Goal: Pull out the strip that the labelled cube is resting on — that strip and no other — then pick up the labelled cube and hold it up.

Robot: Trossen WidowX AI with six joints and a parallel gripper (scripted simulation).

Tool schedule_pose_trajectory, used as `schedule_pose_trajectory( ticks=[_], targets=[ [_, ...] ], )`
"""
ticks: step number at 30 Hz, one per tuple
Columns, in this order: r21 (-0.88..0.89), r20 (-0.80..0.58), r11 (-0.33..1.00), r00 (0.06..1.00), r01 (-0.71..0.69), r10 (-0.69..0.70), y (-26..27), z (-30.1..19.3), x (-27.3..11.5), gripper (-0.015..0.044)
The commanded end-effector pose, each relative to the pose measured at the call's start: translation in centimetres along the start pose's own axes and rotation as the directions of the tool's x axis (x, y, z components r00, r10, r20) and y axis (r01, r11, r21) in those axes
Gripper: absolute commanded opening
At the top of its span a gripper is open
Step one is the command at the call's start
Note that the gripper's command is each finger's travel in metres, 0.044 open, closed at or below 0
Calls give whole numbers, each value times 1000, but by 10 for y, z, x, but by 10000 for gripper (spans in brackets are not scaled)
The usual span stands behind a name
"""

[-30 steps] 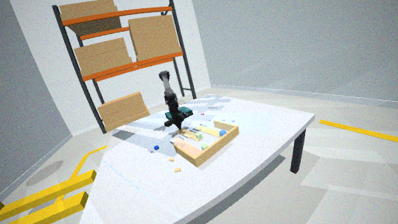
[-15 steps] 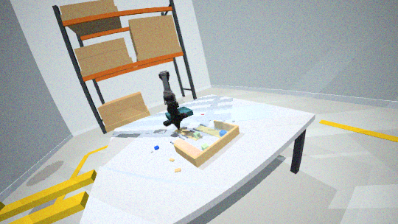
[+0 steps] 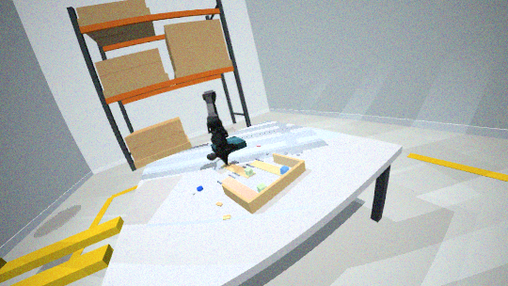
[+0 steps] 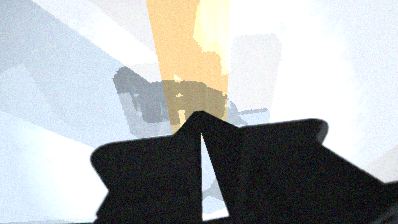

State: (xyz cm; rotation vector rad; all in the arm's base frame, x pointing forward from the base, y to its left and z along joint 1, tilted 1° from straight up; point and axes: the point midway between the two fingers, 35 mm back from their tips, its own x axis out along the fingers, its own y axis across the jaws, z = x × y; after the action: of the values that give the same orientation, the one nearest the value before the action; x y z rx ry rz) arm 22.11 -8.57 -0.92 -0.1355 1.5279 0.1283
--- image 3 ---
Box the pale yellow strip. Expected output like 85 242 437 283
221 162 244 173

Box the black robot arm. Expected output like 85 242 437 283
201 89 234 155

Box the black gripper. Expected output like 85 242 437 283
207 139 238 165

